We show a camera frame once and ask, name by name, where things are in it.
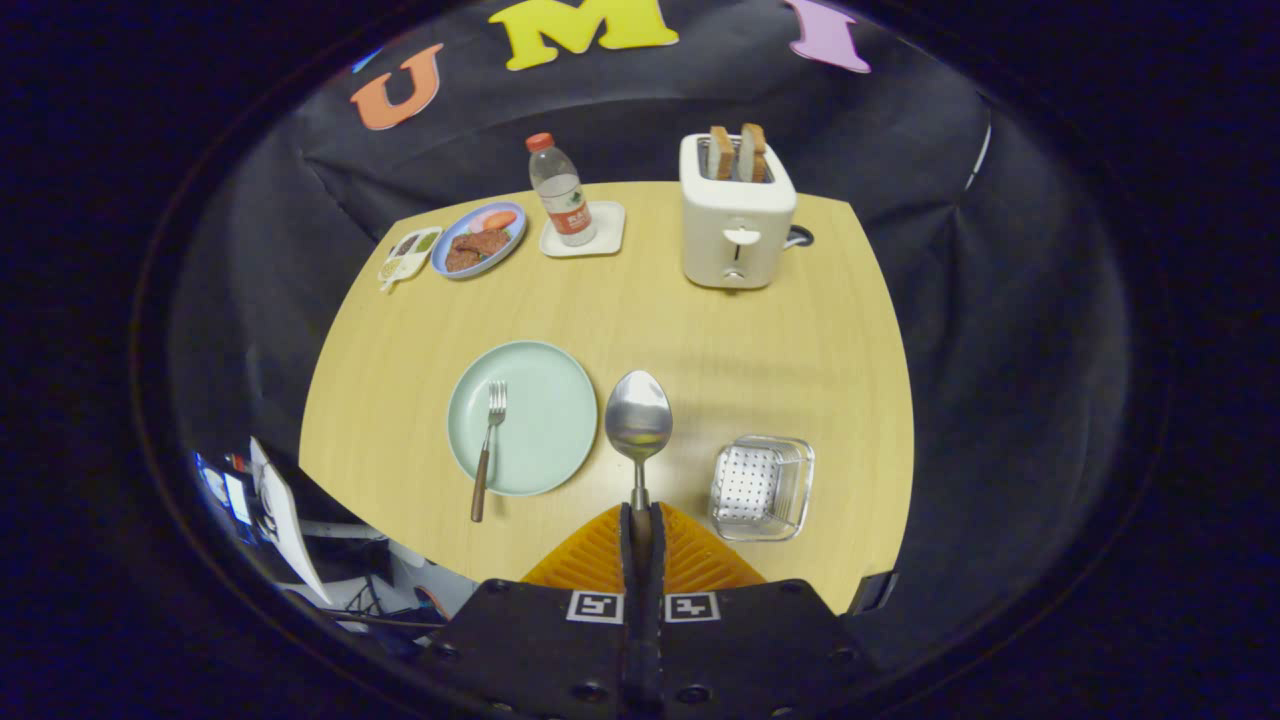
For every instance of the white sauce tray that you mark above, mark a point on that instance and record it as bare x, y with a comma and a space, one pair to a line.
405, 262

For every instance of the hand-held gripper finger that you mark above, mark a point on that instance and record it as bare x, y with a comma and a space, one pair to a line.
630, 640
653, 640

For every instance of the white board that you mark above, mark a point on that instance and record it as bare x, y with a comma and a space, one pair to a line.
285, 520

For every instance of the blue plate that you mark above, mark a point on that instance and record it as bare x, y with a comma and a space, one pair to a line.
516, 238

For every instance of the blue lit screen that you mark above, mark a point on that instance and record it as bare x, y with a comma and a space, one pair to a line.
237, 497

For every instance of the clear water bottle red cap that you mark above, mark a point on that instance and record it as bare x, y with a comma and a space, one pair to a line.
565, 205

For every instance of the white toaster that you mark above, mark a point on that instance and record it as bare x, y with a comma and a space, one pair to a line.
735, 215

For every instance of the toast slice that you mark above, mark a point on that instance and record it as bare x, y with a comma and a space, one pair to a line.
753, 152
721, 152

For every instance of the white square coaster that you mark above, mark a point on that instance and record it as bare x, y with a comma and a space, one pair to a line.
608, 232

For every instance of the pale green plate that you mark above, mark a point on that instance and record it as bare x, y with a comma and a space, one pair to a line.
545, 420

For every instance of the brown meat slices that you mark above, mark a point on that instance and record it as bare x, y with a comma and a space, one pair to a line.
480, 248

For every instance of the black backdrop cloth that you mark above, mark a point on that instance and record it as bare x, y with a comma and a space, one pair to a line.
950, 250

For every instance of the orange food slice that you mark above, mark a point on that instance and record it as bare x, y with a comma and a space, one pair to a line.
495, 219

